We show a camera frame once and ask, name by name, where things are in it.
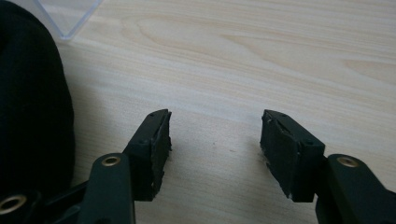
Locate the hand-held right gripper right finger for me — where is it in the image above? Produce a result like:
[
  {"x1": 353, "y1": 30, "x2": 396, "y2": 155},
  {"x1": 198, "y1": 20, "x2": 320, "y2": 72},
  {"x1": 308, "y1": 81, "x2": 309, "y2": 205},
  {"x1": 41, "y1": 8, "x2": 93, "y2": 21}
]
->
[{"x1": 260, "y1": 108, "x2": 327, "y2": 203}]

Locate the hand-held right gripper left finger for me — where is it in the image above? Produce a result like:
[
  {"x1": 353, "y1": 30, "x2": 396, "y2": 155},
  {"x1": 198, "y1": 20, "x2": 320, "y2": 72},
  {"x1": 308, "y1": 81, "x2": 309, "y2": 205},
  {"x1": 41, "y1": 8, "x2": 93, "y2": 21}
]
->
[{"x1": 122, "y1": 108, "x2": 173, "y2": 203}]

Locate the clear plastic box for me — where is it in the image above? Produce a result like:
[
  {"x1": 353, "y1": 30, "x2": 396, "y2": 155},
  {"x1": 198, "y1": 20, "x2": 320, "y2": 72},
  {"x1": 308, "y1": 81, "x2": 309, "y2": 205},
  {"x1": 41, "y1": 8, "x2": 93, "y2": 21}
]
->
[{"x1": 33, "y1": 0, "x2": 104, "y2": 42}]

